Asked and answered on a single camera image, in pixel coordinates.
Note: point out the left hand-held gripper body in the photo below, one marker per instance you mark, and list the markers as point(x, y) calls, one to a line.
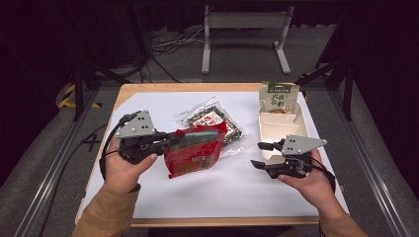
point(135, 126)

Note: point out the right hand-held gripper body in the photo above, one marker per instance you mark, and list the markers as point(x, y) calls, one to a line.
point(301, 144)

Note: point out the white plastic tray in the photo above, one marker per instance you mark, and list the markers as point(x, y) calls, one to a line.
point(276, 128)

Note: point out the red snack packet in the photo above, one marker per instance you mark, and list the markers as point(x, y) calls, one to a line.
point(194, 158)

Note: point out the clear seaweed packet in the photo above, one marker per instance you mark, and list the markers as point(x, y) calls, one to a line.
point(210, 115)

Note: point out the cream sauce packet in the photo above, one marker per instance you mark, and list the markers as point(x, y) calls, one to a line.
point(278, 97)

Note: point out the person's right hand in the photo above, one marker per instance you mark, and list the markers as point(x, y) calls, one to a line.
point(316, 187)

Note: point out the person's left hand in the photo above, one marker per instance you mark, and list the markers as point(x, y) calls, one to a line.
point(123, 174)

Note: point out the white table sheet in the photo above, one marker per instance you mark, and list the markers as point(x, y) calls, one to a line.
point(214, 191)

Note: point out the black tripod stand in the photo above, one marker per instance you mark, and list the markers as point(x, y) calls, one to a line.
point(347, 85)
point(78, 85)

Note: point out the yellow black hazard tape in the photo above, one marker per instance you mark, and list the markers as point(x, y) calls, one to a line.
point(67, 95)

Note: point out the grey metal stand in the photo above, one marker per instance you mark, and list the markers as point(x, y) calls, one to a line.
point(247, 19)

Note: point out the aluminium floor rail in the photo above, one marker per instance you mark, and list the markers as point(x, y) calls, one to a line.
point(372, 177)
point(49, 184)

